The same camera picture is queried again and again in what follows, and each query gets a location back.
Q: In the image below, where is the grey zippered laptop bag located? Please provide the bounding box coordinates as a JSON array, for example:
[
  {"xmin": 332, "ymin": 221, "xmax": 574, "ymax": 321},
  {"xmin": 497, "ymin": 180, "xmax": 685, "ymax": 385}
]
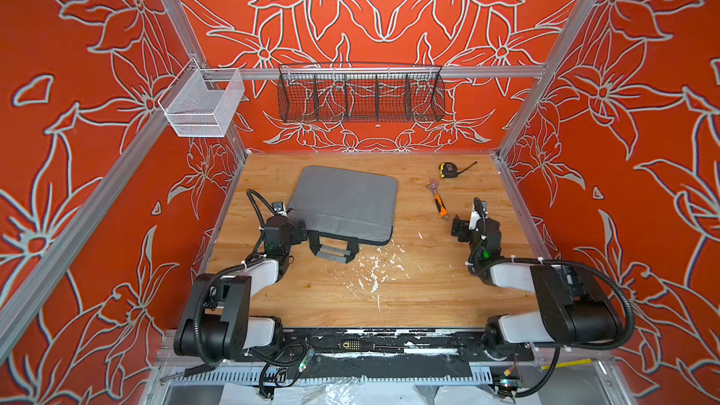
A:
[{"xmin": 289, "ymin": 166, "xmax": 399, "ymax": 264}]

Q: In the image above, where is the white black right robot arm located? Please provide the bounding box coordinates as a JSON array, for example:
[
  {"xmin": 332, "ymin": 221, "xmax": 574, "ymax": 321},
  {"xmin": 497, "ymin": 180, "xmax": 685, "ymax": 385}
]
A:
[{"xmin": 451, "ymin": 198, "xmax": 637, "ymax": 359}]

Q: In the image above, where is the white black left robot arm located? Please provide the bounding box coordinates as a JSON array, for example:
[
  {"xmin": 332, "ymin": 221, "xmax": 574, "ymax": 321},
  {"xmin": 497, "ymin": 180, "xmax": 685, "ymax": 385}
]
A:
[{"xmin": 172, "ymin": 189, "xmax": 308, "ymax": 368}]

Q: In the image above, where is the yellow black tape measure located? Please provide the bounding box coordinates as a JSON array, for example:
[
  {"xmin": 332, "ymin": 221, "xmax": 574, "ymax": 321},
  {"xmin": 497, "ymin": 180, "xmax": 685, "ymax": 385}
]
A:
[{"xmin": 439, "ymin": 161, "xmax": 477, "ymax": 179}]

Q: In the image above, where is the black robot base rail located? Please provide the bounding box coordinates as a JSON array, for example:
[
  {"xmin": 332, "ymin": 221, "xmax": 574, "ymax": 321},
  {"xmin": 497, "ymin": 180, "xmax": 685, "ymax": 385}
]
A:
[{"xmin": 234, "ymin": 325, "xmax": 536, "ymax": 364}]

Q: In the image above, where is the black wire wall basket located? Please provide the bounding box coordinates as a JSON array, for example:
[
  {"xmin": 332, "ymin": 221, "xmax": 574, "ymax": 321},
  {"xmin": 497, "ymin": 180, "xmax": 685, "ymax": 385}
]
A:
[{"xmin": 277, "ymin": 63, "xmax": 446, "ymax": 124}]

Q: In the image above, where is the white wire mesh basket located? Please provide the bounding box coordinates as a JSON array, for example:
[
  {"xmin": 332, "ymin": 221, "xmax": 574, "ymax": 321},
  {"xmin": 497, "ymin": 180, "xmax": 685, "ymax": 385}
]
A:
[{"xmin": 159, "ymin": 59, "xmax": 246, "ymax": 138}]

